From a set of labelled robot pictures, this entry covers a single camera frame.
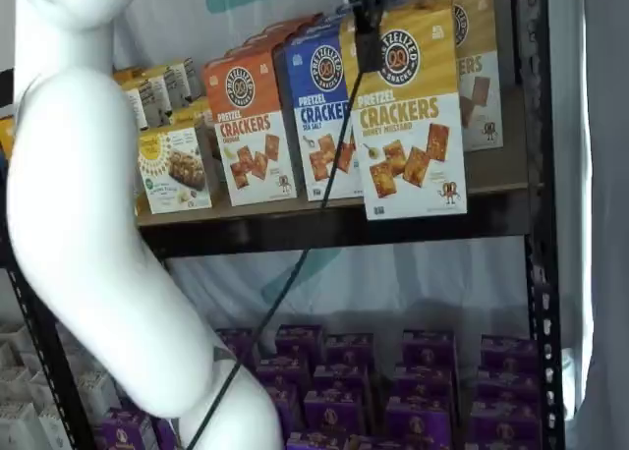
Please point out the yellow pretzel crackers box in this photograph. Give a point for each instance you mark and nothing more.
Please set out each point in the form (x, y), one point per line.
(413, 126)
(479, 101)

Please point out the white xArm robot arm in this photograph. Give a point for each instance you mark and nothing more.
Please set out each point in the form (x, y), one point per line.
(88, 199)

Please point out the blue pretzel crackers box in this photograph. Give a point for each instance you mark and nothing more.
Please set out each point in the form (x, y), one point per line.
(329, 22)
(314, 140)

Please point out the orange pretzel crackers box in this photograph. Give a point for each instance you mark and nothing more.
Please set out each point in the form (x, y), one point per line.
(255, 47)
(250, 140)
(290, 27)

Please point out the Simple Mills sweet thins box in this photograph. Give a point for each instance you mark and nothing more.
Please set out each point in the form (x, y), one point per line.
(135, 108)
(173, 86)
(157, 98)
(190, 76)

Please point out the black metal shelf rack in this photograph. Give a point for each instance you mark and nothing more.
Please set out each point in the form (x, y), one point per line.
(319, 229)

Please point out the Simple Mills almond bars box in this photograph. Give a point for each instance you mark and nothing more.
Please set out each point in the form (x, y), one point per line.
(184, 117)
(172, 175)

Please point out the purple Annie's box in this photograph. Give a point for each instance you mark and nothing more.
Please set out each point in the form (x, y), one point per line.
(506, 387)
(427, 348)
(350, 352)
(282, 371)
(300, 343)
(503, 426)
(236, 346)
(417, 423)
(422, 382)
(371, 443)
(285, 403)
(340, 378)
(508, 354)
(314, 443)
(334, 411)
(166, 436)
(125, 430)

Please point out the yellow snack box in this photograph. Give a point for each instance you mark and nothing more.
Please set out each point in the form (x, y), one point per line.
(6, 135)

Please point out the white patterned carton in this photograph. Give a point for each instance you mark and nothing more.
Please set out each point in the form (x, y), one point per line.
(96, 396)
(22, 426)
(56, 433)
(15, 335)

